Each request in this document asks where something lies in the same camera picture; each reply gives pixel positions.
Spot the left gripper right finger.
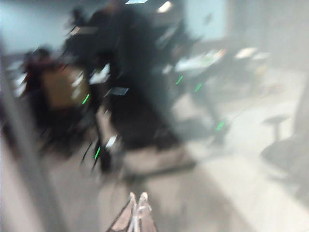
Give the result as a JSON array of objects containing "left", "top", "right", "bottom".
[{"left": 135, "top": 192, "right": 158, "bottom": 232}]

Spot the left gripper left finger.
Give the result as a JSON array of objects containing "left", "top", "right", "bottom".
[{"left": 105, "top": 192, "right": 138, "bottom": 232}]

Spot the large glass window pane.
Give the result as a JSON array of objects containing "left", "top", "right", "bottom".
[{"left": 0, "top": 0, "right": 309, "bottom": 232}]

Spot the grey vertical post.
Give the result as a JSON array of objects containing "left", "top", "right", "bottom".
[{"left": 0, "top": 36, "right": 70, "bottom": 232}]

